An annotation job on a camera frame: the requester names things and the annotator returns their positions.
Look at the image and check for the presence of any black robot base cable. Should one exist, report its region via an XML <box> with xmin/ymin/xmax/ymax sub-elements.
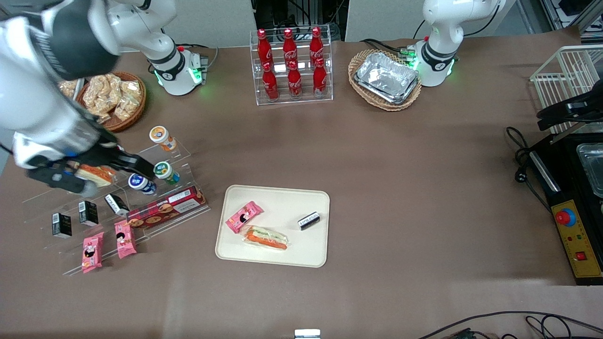
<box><xmin>360</xmin><ymin>38</ymin><xmax>416</xmax><ymax>55</ymax></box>

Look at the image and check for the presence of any orange lid yogurt cup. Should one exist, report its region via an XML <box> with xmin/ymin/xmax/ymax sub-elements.
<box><xmin>149</xmin><ymin>126</ymin><xmax>178</xmax><ymax>152</ymax></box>

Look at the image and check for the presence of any white wire basket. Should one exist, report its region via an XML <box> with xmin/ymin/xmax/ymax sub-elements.
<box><xmin>530</xmin><ymin>45</ymin><xmax>603</xmax><ymax>143</ymax></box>

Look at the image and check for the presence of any small black box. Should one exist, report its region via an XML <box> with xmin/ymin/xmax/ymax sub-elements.
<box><xmin>51</xmin><ymin>212</ymin><xmax>73</xmax><ymax>239</ymax></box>
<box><xmin>298</xmin><ymin>212</ymin><xmax>321</xmax><ymax>231</ymax></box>
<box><xmin>78</xmin><ymin>200</ymin><xmax>99</xmax><ymax>226</ymax></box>
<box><xmin>104</xmin><ymin>193</ymin><xmax>130</xmax><ymax>217</ymax></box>

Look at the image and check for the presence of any yellow control panel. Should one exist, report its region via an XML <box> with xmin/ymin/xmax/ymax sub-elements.
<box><xmin>551</xmin><ymin>200</ymin><xmax>603</xmax><ymax>279</ymax></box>

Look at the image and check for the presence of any black power cable with plug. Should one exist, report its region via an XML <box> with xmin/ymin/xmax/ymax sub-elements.
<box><xmin>505</xmin><ymin>126</ymin><xmax>553</xmax><ymax>213</ymax></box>

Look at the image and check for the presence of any green lid yogurt cup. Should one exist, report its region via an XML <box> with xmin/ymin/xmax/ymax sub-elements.
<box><xmin>153</xmin><ymin>161</ymin><xmax>181</xmax><ymax>186</ymax></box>

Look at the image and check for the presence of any red cola bottle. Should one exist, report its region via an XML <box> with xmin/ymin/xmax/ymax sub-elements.
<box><xmin>262</xmin><ymin>62</ymin><xmax>280</xmax><ymax>101</ymax></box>
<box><xmin>309</xmin><ymin>26</ymin><xmax>325</xmax><ymax>64</ymax></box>
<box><xmin>282</xmin><ymin>29</ymin><xmax>299</xmax><ymax>66</ymax></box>
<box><xmin>257</xmin><ymin>29</ymin><xmax>273</xmax><ymax>67</ymax></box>
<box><xmin>312</xmin><ymin>57</ymin><xmax>328</xmax><ymax>97</ymax></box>
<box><xmin>287</xmin><ymin>61</ymin><xmax>303</xmax><ymax>100</ymax></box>

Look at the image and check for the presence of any light wicker basket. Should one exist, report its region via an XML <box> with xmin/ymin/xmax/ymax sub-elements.
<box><xmin>348</xmin><ymin>49</ymin><xmax>423</xmax><ymax>112</ymax></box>

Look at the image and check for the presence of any metal pan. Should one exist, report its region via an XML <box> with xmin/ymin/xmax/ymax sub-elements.
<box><xmin>575</xmin><ymin>142</ymin><xmax>603</xmax><ymax>199</ymax></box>

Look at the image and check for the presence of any clear acrylic stepped stand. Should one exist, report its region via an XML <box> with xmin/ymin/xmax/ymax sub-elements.
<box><xmin>19</xmin><ymin>140</ymin><xmax>211</xmax><ymax>276</ymax></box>

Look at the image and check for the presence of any brown wicker basket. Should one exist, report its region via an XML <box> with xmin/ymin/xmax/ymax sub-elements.
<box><xmin>75</xmin><ymin>72</ymin><xmax>147</xmax><ymax>133</ymax></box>

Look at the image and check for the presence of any red plaid cookie box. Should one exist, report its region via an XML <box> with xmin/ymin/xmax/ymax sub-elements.
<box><xmin>126</xmin><ymin>186</ymin><xmax>207</xmax><ymax>230</ymax></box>

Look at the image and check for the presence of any blue lid yogurt cup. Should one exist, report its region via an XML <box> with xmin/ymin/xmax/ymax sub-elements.
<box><xmin>128</xmin><ymin>173</ymin><xmax>157</xmax><ymax>195</ymax></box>

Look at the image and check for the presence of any red emergency stop button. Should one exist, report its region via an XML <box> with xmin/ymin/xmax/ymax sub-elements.
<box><xmin>554</xmin><ymin>208</ymin><xmax>577</xmax><ymax>228</ymax></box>

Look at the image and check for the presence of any aluminium foil tray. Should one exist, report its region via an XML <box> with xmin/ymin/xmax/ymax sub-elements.
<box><xmin>354</xmin><ymin>51</ymin><xmax>420</xmax><ymax>105</ymax></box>

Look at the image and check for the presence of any beige serving tray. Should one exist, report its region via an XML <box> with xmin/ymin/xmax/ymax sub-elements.
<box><xmin>215</xmin><ymin>185</ymin><xmax>331</xmax><ymax>268</ymax></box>

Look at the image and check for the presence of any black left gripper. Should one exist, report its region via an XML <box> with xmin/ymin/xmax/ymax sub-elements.
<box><xmin>537</xmin><ymin>91</ymin><xmax>603</xmax><ymax>132</ymax></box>

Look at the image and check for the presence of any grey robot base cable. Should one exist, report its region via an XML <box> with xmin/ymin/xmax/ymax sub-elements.
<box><xmin>178</xmin><ymin>44</ymin><xmax>220</xmax><ymax>71</ymax></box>

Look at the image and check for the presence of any triangle sandwich orange filling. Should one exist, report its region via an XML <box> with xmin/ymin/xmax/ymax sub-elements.
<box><xmin>241</xmin><ymin>225</ymin><xmax>289</xmax><ymax>251</ymax></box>

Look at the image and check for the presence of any clear acrylic bottle rack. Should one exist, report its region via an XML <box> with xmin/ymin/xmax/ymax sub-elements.
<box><xmin>249</xmin><ymin>25</ymin><xmax>334</xmax><ymax>106</ymax></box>

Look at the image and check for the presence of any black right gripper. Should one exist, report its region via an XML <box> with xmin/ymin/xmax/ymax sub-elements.
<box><xmin>65</xmin><ymin>128</ymin><xmax>156</xmax><ymax>180</ymax></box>

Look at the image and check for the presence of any black appliance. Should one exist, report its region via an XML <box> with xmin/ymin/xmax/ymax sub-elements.
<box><xmin>526</xmin><ymin>134</ymin><xmax>603</xmax><ymax>286</ymax></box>

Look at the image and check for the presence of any pink snack pack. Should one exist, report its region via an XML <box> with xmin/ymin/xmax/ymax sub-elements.
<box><xmin>114</xmin><ymin>219</ymin><xmax>138</xmax><ymax>260</ymax></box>
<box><xmin>81</xmin><ymin>231</ymin><xmax>105</xmax><ymax>274</ymax></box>
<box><xmin>225</xmin><ymin>201</ymin><xmax>264</xmax><ymax>234</ymax></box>

